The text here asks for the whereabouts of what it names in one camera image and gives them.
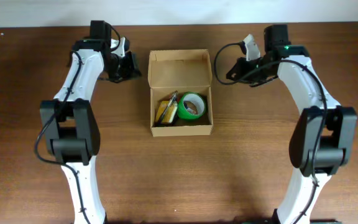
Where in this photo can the brown cardboard box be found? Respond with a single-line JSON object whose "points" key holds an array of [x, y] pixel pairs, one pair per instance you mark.
{"points": [[182, 71]]}

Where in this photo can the green tape roll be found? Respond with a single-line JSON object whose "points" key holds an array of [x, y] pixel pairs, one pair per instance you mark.
{"points": [[195, 99]]}

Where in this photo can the black pen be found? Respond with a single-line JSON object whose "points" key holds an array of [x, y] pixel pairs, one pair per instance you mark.
{"points": [[170, 102]]}

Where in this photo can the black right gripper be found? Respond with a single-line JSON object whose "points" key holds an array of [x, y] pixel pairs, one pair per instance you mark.
{"points": [[243, 71]]}

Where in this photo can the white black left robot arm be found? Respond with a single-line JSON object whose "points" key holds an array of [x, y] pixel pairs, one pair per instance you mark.
{"points": [[70, 136]]}

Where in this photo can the small blue white box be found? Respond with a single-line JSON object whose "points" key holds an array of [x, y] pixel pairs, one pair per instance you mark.
{"points": [[192, 109]]}

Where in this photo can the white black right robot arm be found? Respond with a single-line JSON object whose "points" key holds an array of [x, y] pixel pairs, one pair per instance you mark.
{"points": [[323, 136]]}

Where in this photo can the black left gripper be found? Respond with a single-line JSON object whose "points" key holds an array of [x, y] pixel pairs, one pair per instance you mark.
{"points": [[127, 66]]}

